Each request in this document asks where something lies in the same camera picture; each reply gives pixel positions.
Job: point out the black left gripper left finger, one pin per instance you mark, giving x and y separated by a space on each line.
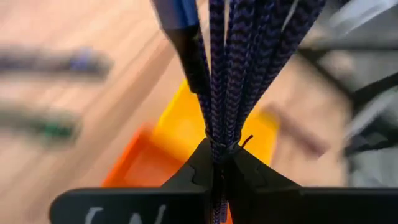
174 202

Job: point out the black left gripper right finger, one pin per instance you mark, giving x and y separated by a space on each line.
280 205

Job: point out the orange plastic basket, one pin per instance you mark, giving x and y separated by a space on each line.
143 165

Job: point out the yellow plastic basket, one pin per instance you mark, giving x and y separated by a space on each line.
180 124

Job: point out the black aluminium table frame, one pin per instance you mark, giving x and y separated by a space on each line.
360 96

